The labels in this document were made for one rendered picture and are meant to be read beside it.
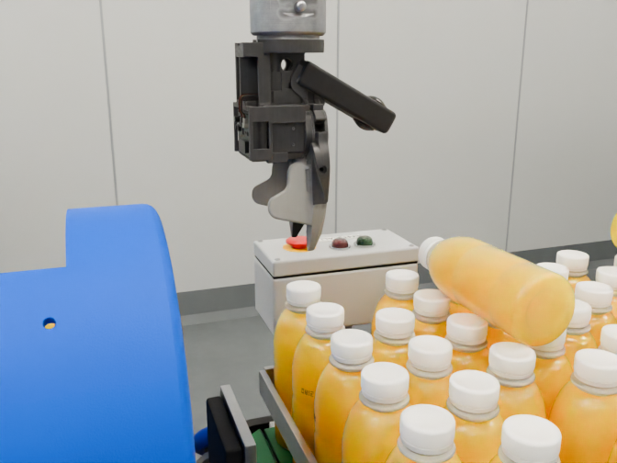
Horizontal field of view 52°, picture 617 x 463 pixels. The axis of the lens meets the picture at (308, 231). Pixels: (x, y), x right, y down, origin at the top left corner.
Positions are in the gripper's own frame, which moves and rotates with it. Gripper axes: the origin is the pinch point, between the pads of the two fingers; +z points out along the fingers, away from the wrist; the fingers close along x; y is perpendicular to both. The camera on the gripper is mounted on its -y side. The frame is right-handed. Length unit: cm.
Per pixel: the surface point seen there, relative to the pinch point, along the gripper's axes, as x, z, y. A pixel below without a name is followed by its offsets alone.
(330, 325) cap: 8.7, 7.4, 0.6
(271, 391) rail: 1.4, 17.8, 4.9
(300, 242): -11.4, 4.7, -2.8
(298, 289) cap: 0.8, 6.3, 1.4
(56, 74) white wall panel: -252, -10, 34
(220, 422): 16.2, 11.1, 13.3
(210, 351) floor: -210, 116, -23
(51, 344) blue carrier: 27.0, -2.6, 24.7
